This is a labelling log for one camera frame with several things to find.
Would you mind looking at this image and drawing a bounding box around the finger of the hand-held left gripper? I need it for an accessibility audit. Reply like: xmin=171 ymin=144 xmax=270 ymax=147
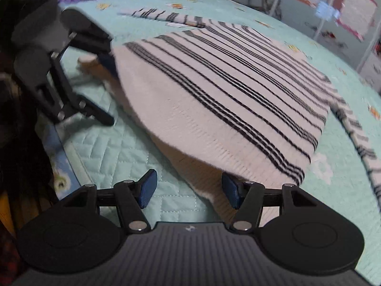
xmin=61 ymin=7 xmax=116 ymax=72
xmin=49 ymin=53 xmax=115 ymax=126

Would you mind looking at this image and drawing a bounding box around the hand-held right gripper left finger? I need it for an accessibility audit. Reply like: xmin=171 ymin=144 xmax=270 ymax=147
xmin=49 ymin=169 xmax=158 ymax=235

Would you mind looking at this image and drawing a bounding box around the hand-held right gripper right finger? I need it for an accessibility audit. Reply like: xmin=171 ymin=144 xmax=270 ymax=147
xmin=221 ymin=173 xmax=328 ymax=233

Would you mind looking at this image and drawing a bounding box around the white black striped knit sweater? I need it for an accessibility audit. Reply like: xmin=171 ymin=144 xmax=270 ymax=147
xmin=77 ymin=7 xmax=381 ymax=225

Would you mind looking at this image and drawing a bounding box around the bee-print quilted bedspread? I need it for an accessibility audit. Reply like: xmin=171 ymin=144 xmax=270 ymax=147
xmin=56 ymin=0 xmax=381 ymax=286

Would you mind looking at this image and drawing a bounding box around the blue printed bed sheet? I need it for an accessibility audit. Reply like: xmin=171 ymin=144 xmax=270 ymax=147
xmin=40 ymin=122 xmax=82 ymax=201

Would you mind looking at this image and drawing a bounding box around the wardrobe with sliding doors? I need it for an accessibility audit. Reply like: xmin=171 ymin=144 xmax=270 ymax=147
xmin=223 ymin=0 xmax=381 ymax=76

